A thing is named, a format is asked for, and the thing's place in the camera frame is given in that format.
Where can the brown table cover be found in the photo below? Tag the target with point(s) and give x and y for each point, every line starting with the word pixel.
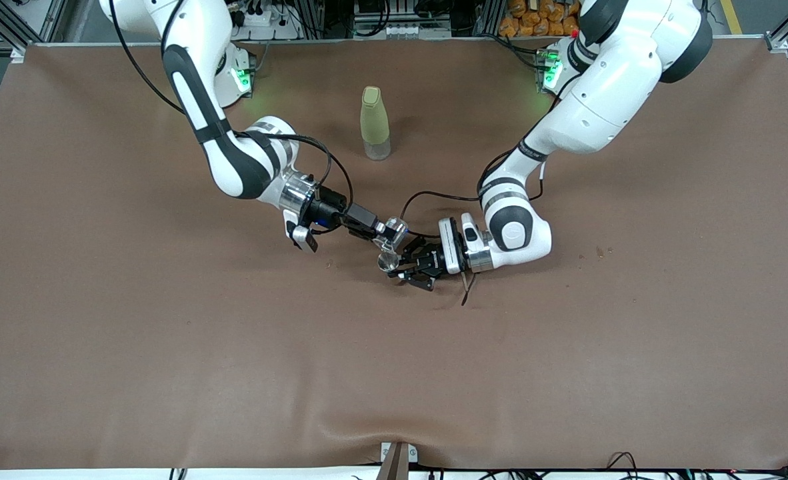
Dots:
pixel 394 366

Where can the white power strip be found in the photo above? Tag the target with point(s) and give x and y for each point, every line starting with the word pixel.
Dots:
pixel 264 20

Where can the white connector strip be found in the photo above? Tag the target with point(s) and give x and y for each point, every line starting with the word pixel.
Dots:
pixel 407 30

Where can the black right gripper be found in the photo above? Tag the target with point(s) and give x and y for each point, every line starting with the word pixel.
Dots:
pixel 332 208

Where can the steel jigger measuring cup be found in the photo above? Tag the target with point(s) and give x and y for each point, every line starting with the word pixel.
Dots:
pixel 387 261

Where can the clear glass cup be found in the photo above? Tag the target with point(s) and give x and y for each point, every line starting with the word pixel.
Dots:
pixel 394 232

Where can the metal table edge bracket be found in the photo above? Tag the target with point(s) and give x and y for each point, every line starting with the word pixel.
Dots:
pixel 397 463

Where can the orange bread pile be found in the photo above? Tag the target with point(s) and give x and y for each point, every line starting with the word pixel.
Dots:
pixel 534 20

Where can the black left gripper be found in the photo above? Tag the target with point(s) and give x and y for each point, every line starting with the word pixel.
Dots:
pixel 429 259

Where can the green bottle with clear base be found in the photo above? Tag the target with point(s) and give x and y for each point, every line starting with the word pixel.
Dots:
pixel 374 120

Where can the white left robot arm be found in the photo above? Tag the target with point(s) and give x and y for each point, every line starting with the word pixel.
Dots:
pixel 607 100

